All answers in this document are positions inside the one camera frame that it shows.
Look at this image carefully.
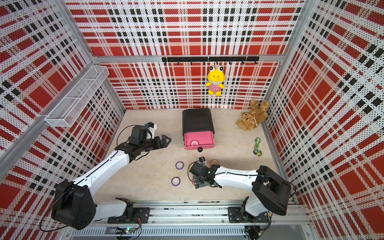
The aluminium front rail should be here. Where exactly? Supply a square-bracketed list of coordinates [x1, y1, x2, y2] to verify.
[60, 200, 318, 240]

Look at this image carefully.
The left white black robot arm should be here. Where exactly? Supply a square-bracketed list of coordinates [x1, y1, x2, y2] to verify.
[51, 122, 172, 230]

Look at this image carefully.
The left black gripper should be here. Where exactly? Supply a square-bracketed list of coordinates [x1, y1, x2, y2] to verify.
[139, 134, 171, 152]

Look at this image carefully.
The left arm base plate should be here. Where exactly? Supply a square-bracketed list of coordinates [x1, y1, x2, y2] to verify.
[107, 207, 151, 224]

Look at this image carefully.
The orange tape roll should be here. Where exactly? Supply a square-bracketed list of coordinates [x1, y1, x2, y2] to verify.
[211, 159, 220, 165]

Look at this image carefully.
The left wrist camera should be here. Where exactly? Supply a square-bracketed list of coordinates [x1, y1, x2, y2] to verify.
[145, 122, 157, 140]

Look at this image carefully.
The black pink drawer cabinet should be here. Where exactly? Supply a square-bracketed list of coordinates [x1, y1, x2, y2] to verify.
[182, 108, 215, 153]

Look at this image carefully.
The black hook rail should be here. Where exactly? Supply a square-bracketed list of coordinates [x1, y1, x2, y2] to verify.
[162, 56, 260, 64]

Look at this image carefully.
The purple tape roll upper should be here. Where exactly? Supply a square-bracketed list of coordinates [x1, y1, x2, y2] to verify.
[175, 161, 185, 170]

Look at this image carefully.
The yellow frog plush toy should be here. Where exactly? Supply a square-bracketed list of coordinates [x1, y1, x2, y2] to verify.
[206, 66, 225, 97]

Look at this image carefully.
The purple tape roll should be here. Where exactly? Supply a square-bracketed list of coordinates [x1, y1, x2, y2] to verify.
[175, 161, 185, 170]
[171, 177, 181, 187]

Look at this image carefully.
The brown teddy bear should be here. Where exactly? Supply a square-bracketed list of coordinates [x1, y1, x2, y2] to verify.
[236, 100, 270, 131]

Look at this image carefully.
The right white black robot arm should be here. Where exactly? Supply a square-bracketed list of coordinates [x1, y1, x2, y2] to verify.
[188, 161, 292, 222]

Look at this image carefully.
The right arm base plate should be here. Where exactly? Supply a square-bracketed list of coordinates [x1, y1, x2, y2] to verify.
[228, 207, 269, 223]

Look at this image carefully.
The white wire mesh shelf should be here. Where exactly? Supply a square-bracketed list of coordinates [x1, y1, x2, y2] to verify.
[45, 65, 109, 128]

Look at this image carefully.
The purple tape roll lower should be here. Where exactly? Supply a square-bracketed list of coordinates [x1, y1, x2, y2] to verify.
[171, 177, 181, 187]

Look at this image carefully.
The green keychain toy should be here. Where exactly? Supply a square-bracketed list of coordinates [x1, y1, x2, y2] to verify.
[253, 138, 262, 157]

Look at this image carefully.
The red tape roll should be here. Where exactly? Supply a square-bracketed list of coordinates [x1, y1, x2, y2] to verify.
[191, 140, 199, 146]

